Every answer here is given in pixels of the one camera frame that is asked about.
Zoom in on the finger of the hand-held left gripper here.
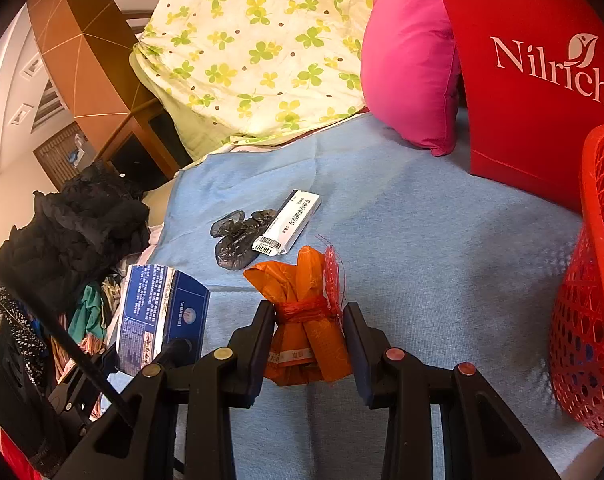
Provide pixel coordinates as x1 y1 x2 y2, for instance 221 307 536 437
147 337 193 376

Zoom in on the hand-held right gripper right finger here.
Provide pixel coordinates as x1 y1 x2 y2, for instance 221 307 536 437
342 302 562 480

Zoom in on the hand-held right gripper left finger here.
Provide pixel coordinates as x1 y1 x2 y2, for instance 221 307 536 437
57 300 277 480

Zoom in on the blue printed box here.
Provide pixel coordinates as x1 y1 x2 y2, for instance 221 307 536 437
115 263 211 377

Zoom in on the orange wrapper bundle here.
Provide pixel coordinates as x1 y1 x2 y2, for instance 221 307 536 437
243 245 355 387

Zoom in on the red plastic basket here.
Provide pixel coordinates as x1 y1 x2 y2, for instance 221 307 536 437
549 124 604 443

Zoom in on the black white-dotted cloth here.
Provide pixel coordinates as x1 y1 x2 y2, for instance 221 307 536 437
0 270 48 381

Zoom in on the colourful clothes pile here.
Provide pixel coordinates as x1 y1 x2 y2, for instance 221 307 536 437
47 272 133 376

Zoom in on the light blue blanket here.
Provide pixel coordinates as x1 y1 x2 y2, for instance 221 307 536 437
102 107 602 480

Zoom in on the white barcode box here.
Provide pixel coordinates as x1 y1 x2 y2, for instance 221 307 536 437
252 189 323 257

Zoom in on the black lace cloth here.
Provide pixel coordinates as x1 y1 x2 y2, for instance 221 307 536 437
0 160 153 311

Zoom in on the light green pillow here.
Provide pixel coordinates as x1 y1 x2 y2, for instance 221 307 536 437
132 45 243 161

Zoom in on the wooden lattice panel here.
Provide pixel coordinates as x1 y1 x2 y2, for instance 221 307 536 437
32 121 95 191

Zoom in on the pink pillow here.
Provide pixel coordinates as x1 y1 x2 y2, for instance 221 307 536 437
360 0 462 157

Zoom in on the yellow floral quilt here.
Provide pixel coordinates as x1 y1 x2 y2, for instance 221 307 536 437
129 0 427 146

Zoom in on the red paper bag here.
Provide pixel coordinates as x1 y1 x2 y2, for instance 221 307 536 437
424 0 604 213

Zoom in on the brown wooden cabinet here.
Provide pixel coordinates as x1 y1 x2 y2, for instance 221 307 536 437
28 0 193 181

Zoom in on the black cable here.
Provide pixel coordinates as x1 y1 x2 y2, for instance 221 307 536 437
0 246 135 428

